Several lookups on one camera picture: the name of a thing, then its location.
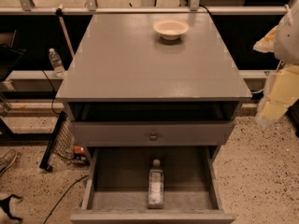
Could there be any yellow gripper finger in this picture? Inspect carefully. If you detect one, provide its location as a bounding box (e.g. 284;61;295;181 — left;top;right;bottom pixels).
255;64;299;127
253;26;277;53

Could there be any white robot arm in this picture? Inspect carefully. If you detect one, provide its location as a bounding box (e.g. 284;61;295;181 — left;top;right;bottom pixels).
253;0;299;127

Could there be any grey drawer cabinet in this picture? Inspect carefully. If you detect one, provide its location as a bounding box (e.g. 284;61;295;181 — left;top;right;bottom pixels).
55;12;252;224

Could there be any round metal drawer knob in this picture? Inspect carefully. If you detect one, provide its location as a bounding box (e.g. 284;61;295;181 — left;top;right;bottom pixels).
149;133;158;141

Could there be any open grey middle drawer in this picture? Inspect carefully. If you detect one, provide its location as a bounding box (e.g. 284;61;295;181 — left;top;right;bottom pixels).
70;147;235;224

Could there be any closed grey top drawer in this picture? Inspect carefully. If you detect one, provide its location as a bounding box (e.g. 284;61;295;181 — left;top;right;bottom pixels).
70;120;235;147

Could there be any clear water bottle on ledge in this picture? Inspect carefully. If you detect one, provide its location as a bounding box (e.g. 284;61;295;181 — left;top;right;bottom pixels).
49;49;65;77

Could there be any white paper bowl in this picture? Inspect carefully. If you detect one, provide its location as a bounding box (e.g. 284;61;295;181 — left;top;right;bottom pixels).
153;20;189;40

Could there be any wooden stick with black tape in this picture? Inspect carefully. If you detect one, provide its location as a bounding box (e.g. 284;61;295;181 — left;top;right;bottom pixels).
55;4;75;57

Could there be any orange can on floor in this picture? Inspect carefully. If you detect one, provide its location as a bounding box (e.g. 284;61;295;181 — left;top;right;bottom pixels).
73;146;86;160

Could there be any metal railing frame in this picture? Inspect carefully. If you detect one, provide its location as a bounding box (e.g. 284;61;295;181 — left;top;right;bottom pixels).
0;0;299;17

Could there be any black floor cable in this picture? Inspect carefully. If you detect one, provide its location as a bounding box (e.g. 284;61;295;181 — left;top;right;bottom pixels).
41;175;90;224

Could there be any black wire mesh rack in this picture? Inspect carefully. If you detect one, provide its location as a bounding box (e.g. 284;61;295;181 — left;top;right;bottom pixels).
39;111;89;172

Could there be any black strap on floor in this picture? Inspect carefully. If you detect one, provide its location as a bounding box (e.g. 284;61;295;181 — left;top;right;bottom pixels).
0;193;24;223

